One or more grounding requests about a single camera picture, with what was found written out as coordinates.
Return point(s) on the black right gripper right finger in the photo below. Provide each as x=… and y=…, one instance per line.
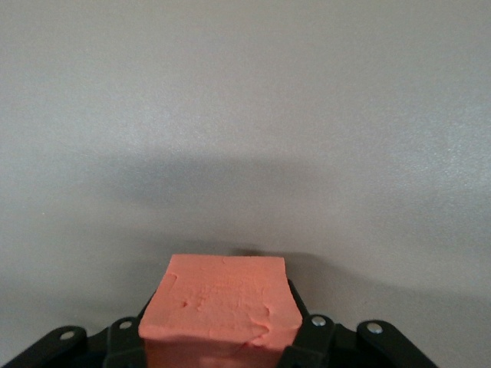
x=345, y=349

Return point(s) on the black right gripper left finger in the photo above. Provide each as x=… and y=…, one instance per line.
x=76, y=349

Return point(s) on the orange foam block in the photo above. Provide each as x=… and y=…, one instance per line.
x=218, y=303

